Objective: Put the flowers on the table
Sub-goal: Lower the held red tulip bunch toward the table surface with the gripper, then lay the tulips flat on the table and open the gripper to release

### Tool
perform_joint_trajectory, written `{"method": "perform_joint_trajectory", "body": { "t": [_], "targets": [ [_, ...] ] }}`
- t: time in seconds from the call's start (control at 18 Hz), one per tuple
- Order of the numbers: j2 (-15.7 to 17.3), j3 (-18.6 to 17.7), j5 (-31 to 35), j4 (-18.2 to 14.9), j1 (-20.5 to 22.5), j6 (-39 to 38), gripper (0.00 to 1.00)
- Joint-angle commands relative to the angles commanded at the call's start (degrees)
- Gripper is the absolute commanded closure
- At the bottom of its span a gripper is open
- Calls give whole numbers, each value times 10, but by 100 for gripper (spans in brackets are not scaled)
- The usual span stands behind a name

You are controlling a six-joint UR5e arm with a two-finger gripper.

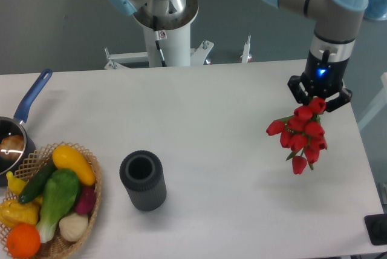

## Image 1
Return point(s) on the woven wicker basket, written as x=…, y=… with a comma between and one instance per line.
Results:
x=59, y=247

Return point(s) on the green bok choy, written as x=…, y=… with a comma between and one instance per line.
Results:
x=59, y=196

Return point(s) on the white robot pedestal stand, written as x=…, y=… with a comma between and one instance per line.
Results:
x=164, y=48

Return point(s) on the orange fruit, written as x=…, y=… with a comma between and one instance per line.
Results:
x=23, y=241

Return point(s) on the black device at table edge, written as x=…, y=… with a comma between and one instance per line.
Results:
x=376, y=228

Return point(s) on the dark grey ribbed vase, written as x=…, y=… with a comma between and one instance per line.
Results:
x=141, y=173

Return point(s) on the red radish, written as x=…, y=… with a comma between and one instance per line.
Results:
x=86, y=201

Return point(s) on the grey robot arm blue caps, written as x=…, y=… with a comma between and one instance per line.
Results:
x=336, y=28

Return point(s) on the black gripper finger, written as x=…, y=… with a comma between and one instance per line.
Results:
x=342, y=99
x=294, y=83

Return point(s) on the green cucumber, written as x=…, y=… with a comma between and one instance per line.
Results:
x=36, y=184

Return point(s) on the yellow bell pepper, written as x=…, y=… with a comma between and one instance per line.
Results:
x=13, y=213

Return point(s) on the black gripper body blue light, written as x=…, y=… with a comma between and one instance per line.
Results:
x=323, y=78

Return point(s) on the brown bread in pan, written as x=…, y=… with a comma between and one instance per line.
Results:
x=12, y=147

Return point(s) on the yellow banana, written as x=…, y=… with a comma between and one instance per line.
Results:
x=15, y=184

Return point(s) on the yellow squash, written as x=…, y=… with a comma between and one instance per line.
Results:
x=66, y=157

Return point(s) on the white frame at right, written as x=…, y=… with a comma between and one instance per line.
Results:
x=374, y=107

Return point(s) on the red tulip bouquet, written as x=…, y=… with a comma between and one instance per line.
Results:
x=302, y=133

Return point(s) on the white garlic bulb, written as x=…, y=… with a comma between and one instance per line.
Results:
x=73, y=226

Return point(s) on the blue handled saucepan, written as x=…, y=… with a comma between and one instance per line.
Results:
x=15, y=125

